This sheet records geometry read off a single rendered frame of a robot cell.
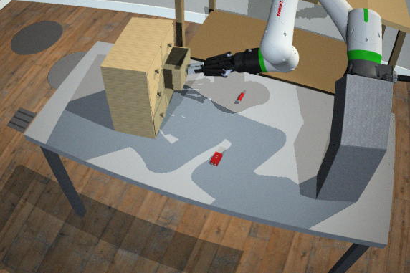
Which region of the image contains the small wooden chest of drawers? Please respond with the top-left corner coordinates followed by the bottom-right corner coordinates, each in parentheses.
top-left (100, 17), bottom-right (173, 139)

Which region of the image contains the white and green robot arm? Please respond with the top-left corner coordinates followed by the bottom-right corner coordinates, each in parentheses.
top-left (244, 0), bottom-right (410, 84)

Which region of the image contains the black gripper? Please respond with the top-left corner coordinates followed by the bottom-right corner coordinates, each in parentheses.
top-left (186, 52), bottom-right (247, 78)

